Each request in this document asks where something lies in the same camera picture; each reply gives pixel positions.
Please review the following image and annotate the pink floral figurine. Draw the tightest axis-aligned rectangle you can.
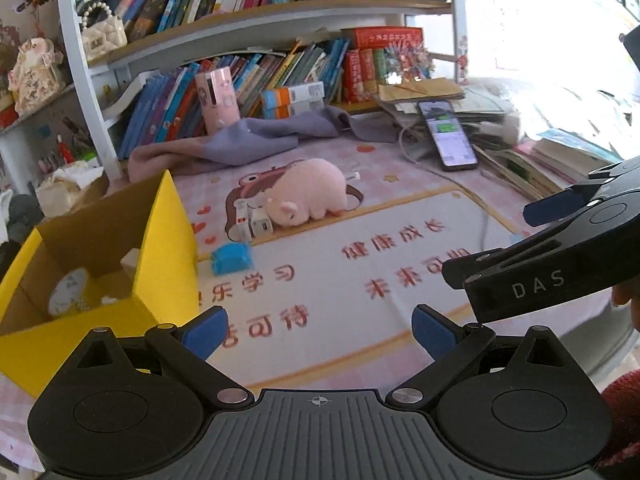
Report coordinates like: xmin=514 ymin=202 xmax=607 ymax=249
xmin=8 ymin=37 xmax=66 ymax=117

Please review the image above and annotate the white charger plug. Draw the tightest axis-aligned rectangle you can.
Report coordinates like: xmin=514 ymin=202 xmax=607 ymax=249
xmin=250 ymin=207 xmax=273 ymax=240

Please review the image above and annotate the blue tissue pack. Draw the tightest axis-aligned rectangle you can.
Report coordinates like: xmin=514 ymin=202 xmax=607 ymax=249
xmin=210 ymin=242 xmax=254 ymax=275

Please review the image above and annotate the purple pink cloth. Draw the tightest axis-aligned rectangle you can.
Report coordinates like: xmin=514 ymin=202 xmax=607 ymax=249
xmin=127 ymin=106 xmax=399 ymax=183

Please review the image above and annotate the white charging cable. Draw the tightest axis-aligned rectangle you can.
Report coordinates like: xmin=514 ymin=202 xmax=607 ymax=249
xmin=397 ymin=123 xmax=494 ymax=256

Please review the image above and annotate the yellow cardboard box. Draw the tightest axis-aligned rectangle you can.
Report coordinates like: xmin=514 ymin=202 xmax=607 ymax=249
xmin=1 ymin=172 xmax=198 ymax=396

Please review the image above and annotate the white staples box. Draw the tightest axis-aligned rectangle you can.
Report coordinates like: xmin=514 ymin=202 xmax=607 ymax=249
xmin=234 ymin=198 xmax=253 ymax=243

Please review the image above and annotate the black smartphone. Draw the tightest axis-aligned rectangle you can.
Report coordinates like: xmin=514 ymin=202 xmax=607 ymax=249
xmin=418 ymin=101 xmax=478 ymax=171

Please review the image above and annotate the cream eraser block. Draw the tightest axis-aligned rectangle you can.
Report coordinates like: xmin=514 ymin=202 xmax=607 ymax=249
xmin=120 ymin=248 xmax=140 ymax=282

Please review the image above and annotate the pink cartoon desk mat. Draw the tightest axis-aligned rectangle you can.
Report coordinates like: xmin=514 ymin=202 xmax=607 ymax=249
xmin=176 ymin=140 xmax=526 ymax=389

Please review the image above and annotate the pink plush pig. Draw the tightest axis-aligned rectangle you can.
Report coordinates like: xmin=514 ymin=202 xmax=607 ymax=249
xmin=265 ymin=158 xmax=347 ymax=228

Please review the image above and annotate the white bookshelf frame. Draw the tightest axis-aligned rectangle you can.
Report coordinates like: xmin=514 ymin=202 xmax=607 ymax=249
xmin=58 ymin=0 xmax=468 ymax=180

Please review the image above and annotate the orange blue white box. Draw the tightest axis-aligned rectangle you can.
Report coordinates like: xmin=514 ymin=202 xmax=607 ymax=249
xmin=260 ymin=81 xmax=324 ymax=119

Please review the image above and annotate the tissue box with tissues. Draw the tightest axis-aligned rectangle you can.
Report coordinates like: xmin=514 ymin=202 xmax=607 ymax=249
xmin=36 ymin=162 xmax=108 ymax=219

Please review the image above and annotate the pile of papers and books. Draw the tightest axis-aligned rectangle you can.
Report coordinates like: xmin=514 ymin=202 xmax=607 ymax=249
xmin=373 ymin=73 xmax=621 ymax=200

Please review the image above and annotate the cream quilted handbag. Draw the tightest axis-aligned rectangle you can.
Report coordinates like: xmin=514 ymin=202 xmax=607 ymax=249
xmin=81 ymin=1 xmax=128 ymax=62

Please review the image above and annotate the brown envelope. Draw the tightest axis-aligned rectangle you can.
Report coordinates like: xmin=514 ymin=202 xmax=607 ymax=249
xmin=378 ymin=78 xmax=464 ymax=102

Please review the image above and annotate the yellow tape roll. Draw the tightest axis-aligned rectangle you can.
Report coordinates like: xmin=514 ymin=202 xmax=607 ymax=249
xmin=48 ymin=268 xmax=96 ymax=318

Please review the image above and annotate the pink cylinder device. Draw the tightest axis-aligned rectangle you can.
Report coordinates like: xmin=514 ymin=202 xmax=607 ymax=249
xmin=194 ymin=67 xmax=241 ymax=136

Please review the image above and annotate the red dictionary book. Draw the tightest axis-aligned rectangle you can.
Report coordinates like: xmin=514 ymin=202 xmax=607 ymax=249
xmin=341 ymin=26 xmax=423 ymax=49

